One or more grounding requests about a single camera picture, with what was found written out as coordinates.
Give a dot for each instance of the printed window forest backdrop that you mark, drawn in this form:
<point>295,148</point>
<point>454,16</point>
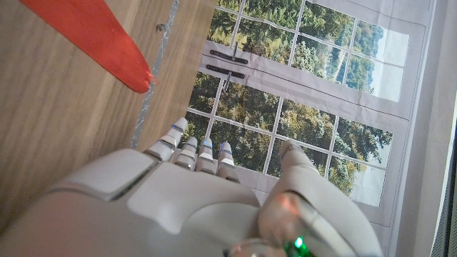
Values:
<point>307,89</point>

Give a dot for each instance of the orange satin ribbon roll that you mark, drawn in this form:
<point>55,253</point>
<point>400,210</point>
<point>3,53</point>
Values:
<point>103,39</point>

